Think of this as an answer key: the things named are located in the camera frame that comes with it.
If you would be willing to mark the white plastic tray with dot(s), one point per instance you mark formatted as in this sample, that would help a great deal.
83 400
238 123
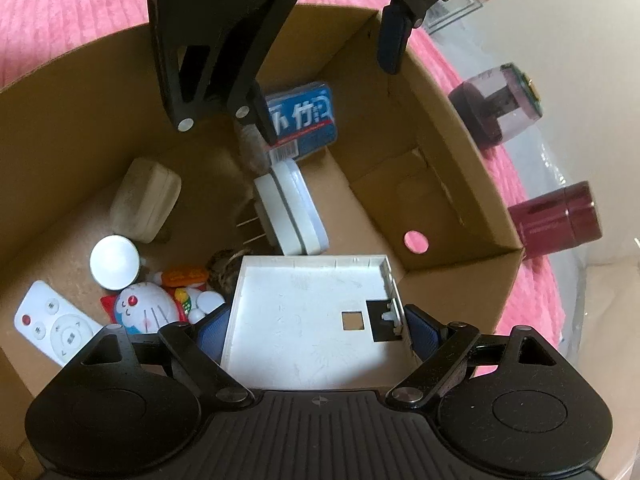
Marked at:
300 320

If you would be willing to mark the brown cardboard box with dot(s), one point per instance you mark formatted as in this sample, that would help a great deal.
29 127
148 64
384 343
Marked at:
75 110

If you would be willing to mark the clear plastic card case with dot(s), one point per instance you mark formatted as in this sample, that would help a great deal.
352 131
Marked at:
305 115

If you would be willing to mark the white wall charger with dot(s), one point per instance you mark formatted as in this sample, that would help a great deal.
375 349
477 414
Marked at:
295 210

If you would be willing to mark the clear plastic sheet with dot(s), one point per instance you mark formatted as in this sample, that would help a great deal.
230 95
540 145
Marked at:
565 160

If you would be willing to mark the white remote control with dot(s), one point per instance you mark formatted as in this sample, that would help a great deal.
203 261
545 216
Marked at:
55 330

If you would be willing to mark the glass jar with dark contents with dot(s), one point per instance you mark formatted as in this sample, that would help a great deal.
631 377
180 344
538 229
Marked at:
485 110

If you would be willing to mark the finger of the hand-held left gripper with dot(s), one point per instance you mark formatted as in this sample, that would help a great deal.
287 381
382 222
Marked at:
235 75
392 40

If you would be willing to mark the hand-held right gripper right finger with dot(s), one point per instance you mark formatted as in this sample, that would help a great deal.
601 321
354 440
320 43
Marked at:
422 332

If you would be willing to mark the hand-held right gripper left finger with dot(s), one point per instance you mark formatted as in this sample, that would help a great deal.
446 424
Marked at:
212 332

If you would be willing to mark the green striped white spool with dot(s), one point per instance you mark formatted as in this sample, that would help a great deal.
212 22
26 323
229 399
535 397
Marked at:
115 262

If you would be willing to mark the pink ribbed blanket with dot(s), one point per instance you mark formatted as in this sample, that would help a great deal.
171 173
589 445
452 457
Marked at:
50 20

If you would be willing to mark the silver picture frame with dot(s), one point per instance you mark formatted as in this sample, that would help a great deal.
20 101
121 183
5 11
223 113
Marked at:
460 7

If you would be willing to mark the white plug adapter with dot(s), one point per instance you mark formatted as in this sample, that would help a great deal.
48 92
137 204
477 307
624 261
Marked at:
142 200

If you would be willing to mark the cat figurine toy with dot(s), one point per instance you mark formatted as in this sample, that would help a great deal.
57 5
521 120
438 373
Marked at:
145 310

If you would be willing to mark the maroon metal food jar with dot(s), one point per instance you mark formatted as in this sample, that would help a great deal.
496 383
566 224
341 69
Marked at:
555 220

